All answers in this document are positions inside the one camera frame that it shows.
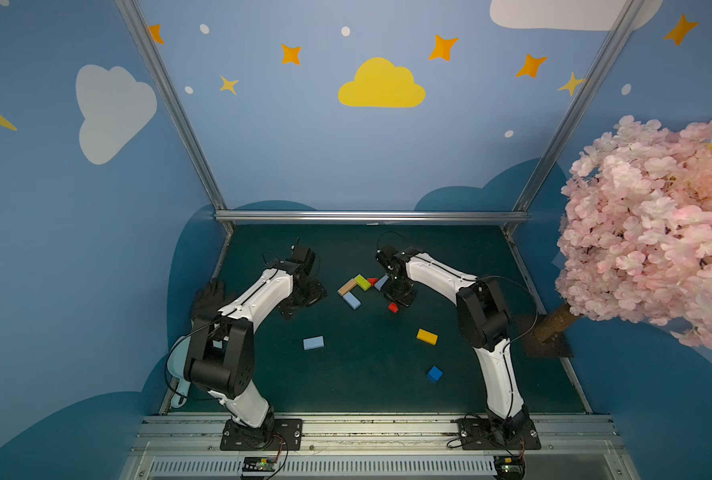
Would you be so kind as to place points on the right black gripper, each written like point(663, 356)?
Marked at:
point(400, 288)

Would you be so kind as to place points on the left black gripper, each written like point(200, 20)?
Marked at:
point(305, 291)

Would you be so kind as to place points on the light blue block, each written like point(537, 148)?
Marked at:
point(313, 343)
point(352, 300)
point(381, 282)

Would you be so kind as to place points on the natural wood block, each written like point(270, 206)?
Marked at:
point(347, 287)

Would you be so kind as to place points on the lime green block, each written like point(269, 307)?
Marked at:
point(363, 283)

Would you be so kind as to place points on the yellow rectangular block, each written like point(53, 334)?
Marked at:
point(427, 337)

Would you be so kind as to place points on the dark blue small block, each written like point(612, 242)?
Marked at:
point(434, 374)

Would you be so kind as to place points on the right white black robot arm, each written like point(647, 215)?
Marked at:
point(483, 320)

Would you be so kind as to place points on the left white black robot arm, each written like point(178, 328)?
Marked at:
point(221, 354)

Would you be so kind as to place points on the black green work glove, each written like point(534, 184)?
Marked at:
point(208, 302)

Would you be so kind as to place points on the light blue plastic dustpan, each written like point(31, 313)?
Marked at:
point(175, 366)

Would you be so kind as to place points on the left small circuit board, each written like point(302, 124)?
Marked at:
point(258, 466)

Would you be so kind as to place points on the small circuit board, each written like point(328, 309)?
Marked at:
point(258, 466)
point(509, 468)

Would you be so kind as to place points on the right small circuit board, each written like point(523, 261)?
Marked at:
point(509, 468)

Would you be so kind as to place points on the pink artificial blossom tree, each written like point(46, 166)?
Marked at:
point(636, 234)

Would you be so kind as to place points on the aluminium frame back crossbar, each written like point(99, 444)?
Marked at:
point(369, 217)

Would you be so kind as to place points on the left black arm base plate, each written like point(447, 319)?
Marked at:
point(285, 433)

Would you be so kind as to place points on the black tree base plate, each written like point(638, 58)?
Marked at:
point(557, 346)

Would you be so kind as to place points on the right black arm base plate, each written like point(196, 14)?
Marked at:
point(481, 434)

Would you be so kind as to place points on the aluminium frame rail front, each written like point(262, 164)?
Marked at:
point(377, 446)

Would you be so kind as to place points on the left aluminium frame post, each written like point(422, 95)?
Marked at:
point(134, 19)

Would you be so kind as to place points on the aluminium frame post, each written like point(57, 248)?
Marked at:
point(134, 19)
point(602, 64)

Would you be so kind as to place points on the right aluminium frame post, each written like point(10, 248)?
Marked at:
point(602, 64)

